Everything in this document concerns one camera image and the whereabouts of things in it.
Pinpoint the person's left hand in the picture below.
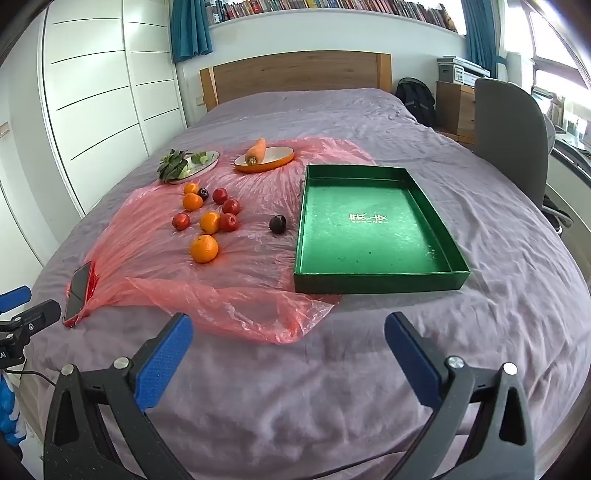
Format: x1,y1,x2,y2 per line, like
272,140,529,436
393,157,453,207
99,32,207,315
0,369,21,446

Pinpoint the wooden headboard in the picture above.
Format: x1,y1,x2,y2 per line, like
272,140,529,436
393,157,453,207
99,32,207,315
199,53,392,112

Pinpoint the white desk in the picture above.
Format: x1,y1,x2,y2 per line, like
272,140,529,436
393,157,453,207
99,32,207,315
545,124,591,199

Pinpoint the black cable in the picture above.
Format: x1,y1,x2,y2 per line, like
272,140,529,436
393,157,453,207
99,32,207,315
21,369,61,385

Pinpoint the grey chair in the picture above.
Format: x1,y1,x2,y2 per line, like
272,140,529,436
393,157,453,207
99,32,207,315
472,78,575,232

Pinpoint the orange carrot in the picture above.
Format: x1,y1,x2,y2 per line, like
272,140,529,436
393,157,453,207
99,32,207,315
245,137,267,166

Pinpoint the window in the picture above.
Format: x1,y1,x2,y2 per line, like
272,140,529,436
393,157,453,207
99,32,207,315
508,0,591,93

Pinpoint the white printer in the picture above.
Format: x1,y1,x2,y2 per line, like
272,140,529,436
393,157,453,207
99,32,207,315
450,58,491,87

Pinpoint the orange oval dish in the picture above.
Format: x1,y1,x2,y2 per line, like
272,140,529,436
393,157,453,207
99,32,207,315
233,146,295,174

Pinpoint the smartphone with red case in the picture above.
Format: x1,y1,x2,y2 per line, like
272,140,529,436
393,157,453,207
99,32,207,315
62,261,98,328

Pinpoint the row of books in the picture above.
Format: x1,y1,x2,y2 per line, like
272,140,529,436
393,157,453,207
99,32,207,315
205,0,460,33

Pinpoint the green cardboard box tray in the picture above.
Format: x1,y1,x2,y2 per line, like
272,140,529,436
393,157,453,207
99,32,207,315
294,164,471,294

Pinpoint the round white plate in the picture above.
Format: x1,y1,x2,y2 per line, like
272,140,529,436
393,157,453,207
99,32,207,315
159,151,221,184

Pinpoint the pink plastic sheet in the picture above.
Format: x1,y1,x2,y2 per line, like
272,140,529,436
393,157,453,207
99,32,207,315
69,137,377,344

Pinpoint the black backpack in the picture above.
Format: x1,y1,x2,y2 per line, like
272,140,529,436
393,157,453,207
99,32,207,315
394,78,437,125

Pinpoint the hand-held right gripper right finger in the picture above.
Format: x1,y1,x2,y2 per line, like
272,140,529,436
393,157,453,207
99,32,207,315
385,312,536,480

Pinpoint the white wardrobe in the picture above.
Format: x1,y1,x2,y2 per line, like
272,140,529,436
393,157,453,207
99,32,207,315
0,0,188,324

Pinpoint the leafy green vegetable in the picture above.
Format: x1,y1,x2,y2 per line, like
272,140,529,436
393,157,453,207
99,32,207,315
158,148,191,181

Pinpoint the teal curtain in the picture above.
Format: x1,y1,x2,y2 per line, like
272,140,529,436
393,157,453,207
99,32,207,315
463,0,506,79
171,0,213,63

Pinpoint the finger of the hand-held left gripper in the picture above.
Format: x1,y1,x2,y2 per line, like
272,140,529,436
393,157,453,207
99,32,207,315
0,299,62,344
0,285,32,311

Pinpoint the wooden nightstand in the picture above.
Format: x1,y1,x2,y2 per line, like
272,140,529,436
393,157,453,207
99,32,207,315
436,80,476,144

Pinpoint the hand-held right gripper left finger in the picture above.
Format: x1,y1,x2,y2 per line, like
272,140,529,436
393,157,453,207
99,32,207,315
44,313,195,480

